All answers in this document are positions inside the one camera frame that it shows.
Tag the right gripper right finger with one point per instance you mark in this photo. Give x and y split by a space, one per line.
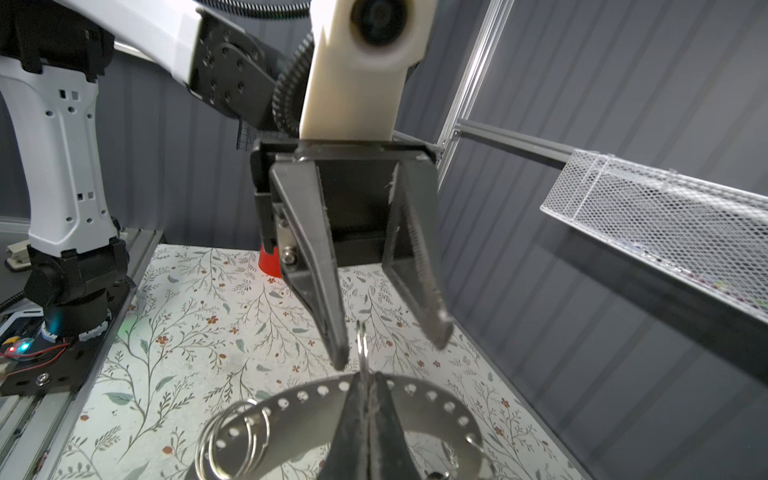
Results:
388 455

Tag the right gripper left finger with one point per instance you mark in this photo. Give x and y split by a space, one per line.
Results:
348 456

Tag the white wire mesh basket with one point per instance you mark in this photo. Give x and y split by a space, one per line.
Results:
709 236

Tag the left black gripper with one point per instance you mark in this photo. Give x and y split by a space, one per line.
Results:
355 180

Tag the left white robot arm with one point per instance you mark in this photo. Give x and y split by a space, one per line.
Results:
247 61

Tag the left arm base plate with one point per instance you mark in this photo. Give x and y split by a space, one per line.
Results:
32 364

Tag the red pencil cup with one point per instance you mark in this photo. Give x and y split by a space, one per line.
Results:
269 261

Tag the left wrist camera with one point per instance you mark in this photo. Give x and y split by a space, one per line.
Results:
362 53

